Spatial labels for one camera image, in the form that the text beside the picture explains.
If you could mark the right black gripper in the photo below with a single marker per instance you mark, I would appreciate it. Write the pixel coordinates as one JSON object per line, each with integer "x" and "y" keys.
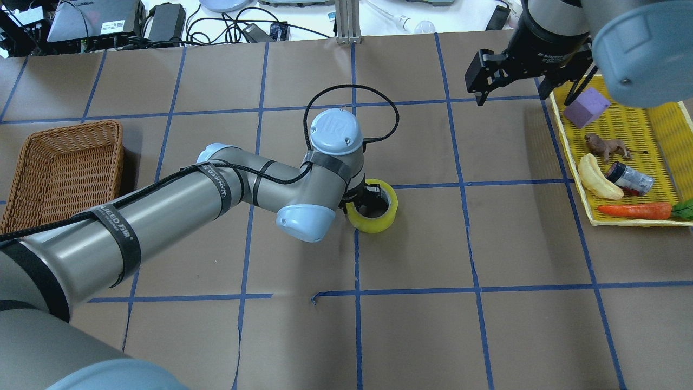
{"x": 548, "y": 44}

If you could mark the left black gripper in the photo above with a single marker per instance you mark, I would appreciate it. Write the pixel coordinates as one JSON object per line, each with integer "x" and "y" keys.
{"x": 370, "y": 196}

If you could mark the yellow tape roll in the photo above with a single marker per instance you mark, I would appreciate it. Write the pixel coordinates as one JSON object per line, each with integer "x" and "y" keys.
{"x": 377, "y": 223}

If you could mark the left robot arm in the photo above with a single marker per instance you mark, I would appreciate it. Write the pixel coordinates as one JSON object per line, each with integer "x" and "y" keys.
{"x": 50, "y": 269}

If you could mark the purple foam block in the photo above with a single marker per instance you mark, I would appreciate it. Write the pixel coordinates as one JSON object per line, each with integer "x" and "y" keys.
{"x": 586, "y": 108}

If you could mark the black power adapter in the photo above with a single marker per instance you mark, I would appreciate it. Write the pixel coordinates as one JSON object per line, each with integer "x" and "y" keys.
{"x": 499, "y": 18}

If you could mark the brown toy animal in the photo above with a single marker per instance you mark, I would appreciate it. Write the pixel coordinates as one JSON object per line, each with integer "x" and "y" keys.
{"x": 603, "y": 148}

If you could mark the yellow banana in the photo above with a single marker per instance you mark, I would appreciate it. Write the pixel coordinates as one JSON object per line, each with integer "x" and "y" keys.
{"x": 593, "y": 179}

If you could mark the small blue can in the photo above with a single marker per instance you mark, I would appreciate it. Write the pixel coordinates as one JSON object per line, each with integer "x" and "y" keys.
{"x": 629, "y": 179}

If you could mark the light bulb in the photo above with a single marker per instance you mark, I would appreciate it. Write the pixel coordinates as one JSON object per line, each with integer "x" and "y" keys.
{"x": 404, "y": 23}

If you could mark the orange toy carrot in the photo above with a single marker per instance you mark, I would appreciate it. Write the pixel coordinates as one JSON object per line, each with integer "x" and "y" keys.
{"x": 650, "y": 211}

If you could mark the blue plate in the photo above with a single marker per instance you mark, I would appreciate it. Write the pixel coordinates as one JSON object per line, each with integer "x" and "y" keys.
{"x": 222, "y": 6}

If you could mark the black power brick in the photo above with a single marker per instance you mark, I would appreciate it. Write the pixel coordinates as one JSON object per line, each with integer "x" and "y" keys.
{"x": 166, "y": 22}

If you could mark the brown wicker basket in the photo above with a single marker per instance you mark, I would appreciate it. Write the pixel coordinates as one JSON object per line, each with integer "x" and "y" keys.
{"x": 63, "y": 171}

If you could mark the black laptop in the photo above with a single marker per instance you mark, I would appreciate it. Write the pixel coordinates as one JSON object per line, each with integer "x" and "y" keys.
{"x": 97, "y": 22}

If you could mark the aluminium frame post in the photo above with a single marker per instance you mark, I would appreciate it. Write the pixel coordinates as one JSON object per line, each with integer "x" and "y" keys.
{"x": 348, "y": 22}

